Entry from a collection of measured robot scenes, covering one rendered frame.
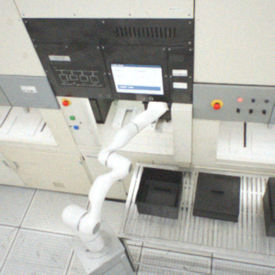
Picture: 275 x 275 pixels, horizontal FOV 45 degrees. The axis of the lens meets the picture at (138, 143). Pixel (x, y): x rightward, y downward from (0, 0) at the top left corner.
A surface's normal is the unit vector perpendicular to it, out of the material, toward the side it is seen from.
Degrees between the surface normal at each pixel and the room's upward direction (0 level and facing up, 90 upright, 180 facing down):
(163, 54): 90
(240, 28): 90
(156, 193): 0
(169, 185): 0
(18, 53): 90
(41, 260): 0
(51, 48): 90
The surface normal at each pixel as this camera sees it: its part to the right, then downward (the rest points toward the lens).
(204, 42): -0.20, 0.79
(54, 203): -0.12, -0.61
